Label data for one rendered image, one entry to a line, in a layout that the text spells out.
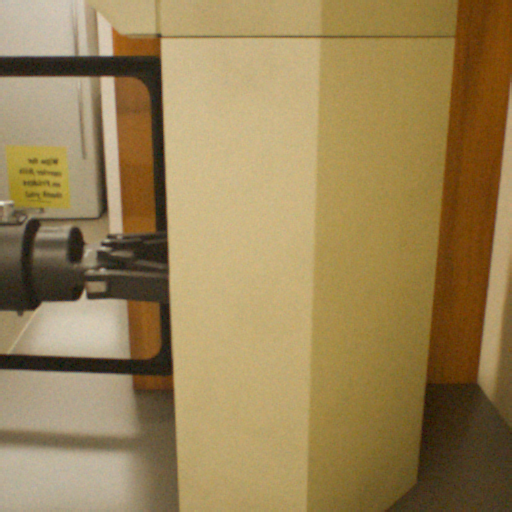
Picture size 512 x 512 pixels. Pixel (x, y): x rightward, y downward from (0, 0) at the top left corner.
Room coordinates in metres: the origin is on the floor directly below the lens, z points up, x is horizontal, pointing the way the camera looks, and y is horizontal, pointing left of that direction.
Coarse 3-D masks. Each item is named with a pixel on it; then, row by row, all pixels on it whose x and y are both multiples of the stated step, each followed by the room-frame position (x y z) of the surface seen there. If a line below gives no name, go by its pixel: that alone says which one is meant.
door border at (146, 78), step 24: (0, 72) 0.82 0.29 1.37; (24, 72) 0.82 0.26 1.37; (72, 72) 0.82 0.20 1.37; (96, 72) 0.81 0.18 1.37; (120, 72) 0.81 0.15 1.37; (144, 72) 0.81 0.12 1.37; (48, 360) 0.82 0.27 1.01; (72, 360) 0.82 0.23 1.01; (96, 360) 0.82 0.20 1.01; (120, 360) 0.81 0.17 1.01; (144, 360) 0.81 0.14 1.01
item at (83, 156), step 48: (0, 96) 0.82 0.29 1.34; (48, 96) 0.82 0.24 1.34; (96, 96) 0.81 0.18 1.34; (144, 96) 0.81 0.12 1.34; (0, 144) 0.82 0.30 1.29; (48, 144) 0.82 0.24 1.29; (96, 144) 0.81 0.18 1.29; (144, 144) 0.81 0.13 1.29; (0, 192) 0.82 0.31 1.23; (48, 192) 0.82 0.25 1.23; (96, 192) 0.81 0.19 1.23; (144, 192) 0.81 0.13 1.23; (96, 240) 0.82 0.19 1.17; (0, 336) 0.83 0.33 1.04; (48, 336) 0.82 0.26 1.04; (96, 336) 0.82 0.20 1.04; (144, 336) 0.81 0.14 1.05
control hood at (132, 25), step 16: (96, 0) 0.50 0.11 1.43; (112, 0) 0.50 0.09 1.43; (128, 0) 0.50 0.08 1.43; (144, 0) 0.50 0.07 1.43; (112, 16) 0.50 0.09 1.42; (128, 16) 0.50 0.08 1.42; (144, 16) 0.50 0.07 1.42; (128, 32) 0.50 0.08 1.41; (144, 32) 0.50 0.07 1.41; (160, 32) 0.50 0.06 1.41
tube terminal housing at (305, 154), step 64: (192, 0) 0.50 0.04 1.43; (256, 0) 0.50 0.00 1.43; (320, 0) 0.50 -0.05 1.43; (384, 0) 0.56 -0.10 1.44; (448, 0) 0.64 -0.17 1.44; (192, 64) 0.50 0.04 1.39; (256, 64) 0.50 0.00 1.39; (320, 64) 0.51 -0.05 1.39; (384, 64) 0.57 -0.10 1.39; (448, 64) 0.64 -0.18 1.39; (192, 128) 0.50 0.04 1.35; (256, 128) 0.50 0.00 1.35; (320, 128) 0.51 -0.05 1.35; (384, 128) 0.57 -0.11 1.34; (192, 192) 0.50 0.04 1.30; (256, 192) 0.50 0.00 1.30; (320, 192) 0.51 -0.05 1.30; (384, 192) 0.57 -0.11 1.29; (192, 256) 0.50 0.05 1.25; (256, 256) 0.50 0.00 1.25; (320, 256) 0.51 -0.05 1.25; (384, 256) 0.58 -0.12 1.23; (192, 320) 0.50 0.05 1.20; (256, 320) 0.50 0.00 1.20; (320, 320) 0.51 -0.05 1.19; (384, 320) 0.58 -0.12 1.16; (192, 384) 0.50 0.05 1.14; (256, 384) 0.50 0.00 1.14; (320, 384) 0.51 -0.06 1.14; (384, 384) 0.59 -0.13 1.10; (192, 448) 0.50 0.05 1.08; (256, 448) 0.50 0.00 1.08; (320, 448) 0.52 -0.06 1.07; (384, 448) 0.60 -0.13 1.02
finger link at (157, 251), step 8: (104, 240) 0.66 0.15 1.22; (112, 240) 0.66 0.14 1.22; (120, 240) 0.67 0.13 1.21; (128, 240) 0.67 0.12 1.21; (136, 240) 0.67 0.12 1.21; (152, 240) 0.69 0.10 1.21; (160, 240) 0.69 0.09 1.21; (168, 240) 0.69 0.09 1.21; (136, 248) 0.68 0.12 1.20; (144, 248) 0.68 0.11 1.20; (152, 248) 0.68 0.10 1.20; (160, 248) 0.68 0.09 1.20; (168, 248) 0.69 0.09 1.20; (144, 256) 0.68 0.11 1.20; (152, 256) 0.68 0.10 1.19; (160, 256) 0.68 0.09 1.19; (168, 256) 0.69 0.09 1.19
